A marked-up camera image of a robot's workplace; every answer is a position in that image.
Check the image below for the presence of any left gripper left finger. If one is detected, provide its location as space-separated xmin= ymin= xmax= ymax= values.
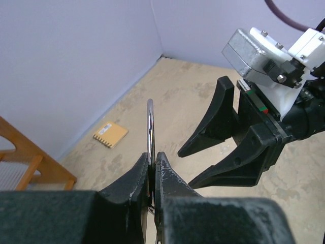
xmin=1 ymin=154 xmax=148 ymax=243

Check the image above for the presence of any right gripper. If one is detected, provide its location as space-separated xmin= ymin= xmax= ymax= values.
xmin=177 ymin=76 xmax=324 ymax=189

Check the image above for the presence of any large metal keyring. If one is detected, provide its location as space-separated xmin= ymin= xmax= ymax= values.
xmin=147 ymin=99 xmax=156 ymax=214

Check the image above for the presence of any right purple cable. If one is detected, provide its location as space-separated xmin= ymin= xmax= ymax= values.
xmin=264 ymin=0 xmax=309 ymax=31

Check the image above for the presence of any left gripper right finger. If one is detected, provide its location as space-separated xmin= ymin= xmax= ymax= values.
xmin=155 ymin=152 xmax=296 ymax=243

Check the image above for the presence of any wooden shelf rack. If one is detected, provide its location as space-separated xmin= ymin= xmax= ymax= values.
xmin=1 ymin=118 xmax=77 ymax=191

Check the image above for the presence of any brown spiral notebook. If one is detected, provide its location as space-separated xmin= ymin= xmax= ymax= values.
xmin=93 ymin=121 xmax=128 ymax=148

